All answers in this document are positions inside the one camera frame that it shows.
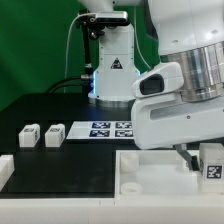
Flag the white square tabletop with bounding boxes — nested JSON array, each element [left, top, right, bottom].
[[115, 150, 222, 197]]

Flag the white camera cable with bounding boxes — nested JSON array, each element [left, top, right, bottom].
[[63, 12, 92, 94]]

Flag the white obstacle wall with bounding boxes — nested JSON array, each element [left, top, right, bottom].
[[0, 155, 15, 191], [0, 197, 224, 224]]

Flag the white fiducial marker board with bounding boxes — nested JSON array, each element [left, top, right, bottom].
[[67, 121, 133, 140]]

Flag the white left obstacle wall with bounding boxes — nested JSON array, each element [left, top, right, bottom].
[[0, 155, 15, 191]]

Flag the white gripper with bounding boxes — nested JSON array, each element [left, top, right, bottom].
[[131, 62, 224, 171]]

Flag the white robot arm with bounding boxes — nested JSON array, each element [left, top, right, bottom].
[[79, 0, 224, 150]]

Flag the black base cables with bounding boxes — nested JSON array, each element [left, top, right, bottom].
[[44, 74, 94, 94]]

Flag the white front obstacle wall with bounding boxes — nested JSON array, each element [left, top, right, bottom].
[[0, 197, 224, 224]]

